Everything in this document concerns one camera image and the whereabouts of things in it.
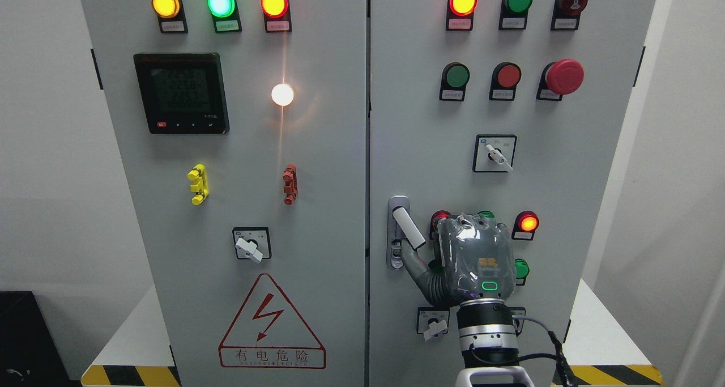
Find dark green indicator top right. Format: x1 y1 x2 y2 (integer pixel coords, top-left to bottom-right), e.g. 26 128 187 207
498 0 533 31

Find red lit indicator top right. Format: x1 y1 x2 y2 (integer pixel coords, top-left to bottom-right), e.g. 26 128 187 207
445 0 478 31

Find orange lit indicator mid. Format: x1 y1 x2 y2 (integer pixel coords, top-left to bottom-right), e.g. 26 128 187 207
428 210 451 240
511 210 540 241

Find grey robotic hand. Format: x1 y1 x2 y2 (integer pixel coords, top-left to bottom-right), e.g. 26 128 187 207
402 214 516 309

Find red emergency stop mushroom button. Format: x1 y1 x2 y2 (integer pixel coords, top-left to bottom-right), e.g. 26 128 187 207
536 58 585 102

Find white rotary switch left door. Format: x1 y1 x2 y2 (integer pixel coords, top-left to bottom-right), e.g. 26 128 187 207
232 227 272 263

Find red plastic clip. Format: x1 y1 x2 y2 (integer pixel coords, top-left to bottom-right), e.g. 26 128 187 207
282 163 298 205

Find green push button upper row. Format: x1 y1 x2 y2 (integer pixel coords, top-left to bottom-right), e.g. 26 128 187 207
438 62 470 102

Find white platform with hazard stripes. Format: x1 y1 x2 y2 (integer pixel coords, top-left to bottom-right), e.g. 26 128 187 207
80 282 664 386

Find grey cabinet door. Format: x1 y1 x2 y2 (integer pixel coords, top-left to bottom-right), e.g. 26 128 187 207
81 0 367 386
369 0 655 386

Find white rotary switch door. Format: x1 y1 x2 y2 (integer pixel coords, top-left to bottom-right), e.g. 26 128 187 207
416 307 450 342
232 227 272 263

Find grey left cabinet door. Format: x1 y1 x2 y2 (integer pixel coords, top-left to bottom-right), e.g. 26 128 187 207
81 0 367 386

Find red push button upper row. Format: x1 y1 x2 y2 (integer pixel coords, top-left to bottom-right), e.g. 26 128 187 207
489 62 522 102

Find bright green indicator light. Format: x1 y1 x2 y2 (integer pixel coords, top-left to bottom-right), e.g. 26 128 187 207
207 0 242 33

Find black box lower left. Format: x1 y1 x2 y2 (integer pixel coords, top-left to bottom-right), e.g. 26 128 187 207
1 291 70 386

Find orange lit indicator left mid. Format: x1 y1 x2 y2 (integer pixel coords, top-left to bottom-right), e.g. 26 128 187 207
428 210 451 240

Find black digital power meter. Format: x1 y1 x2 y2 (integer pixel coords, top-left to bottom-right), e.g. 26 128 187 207
134 52 229 134

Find white rotary switch right upper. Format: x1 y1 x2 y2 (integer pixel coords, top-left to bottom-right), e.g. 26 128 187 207
473 134 517 173

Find yellow indicator light top left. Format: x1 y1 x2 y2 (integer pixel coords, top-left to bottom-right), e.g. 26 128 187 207
152 0 188 33

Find green indicator middle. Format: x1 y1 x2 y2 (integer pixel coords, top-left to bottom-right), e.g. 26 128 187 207
478 210 496 219

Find yellow plastic clip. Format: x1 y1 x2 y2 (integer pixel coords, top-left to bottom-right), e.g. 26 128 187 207
187 163 210 206

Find silver door handle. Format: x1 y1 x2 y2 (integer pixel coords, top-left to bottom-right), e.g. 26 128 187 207
386 195 427 269

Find orange lit indicator right mid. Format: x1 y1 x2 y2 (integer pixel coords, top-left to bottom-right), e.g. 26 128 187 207
511 210 540 241

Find orange indicator light left door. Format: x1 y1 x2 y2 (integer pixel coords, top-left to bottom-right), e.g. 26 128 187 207
261 0 292 33

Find dark red buzzer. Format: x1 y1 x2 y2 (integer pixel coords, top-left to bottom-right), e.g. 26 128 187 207
551 0 588 31

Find white rotary switch lower right door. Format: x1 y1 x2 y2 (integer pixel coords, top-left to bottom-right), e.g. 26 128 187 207
416 307 450 342

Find grey right cabinet door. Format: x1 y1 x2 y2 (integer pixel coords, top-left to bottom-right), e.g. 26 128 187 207
369 0 655 386

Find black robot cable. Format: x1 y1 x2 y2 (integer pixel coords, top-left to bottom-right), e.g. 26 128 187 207
468 316 579 387

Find green push button lower right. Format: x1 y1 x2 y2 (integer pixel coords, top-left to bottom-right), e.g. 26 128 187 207
514 258 530 286

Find black key selector switch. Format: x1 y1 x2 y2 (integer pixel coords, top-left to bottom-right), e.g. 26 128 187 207
509 307 526 336

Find white glowing indicator light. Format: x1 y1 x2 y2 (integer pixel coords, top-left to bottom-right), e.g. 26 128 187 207
270 83 295 107

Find red electric hazard warning sticker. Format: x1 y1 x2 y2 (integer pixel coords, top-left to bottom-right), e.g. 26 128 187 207
218 273 326 369

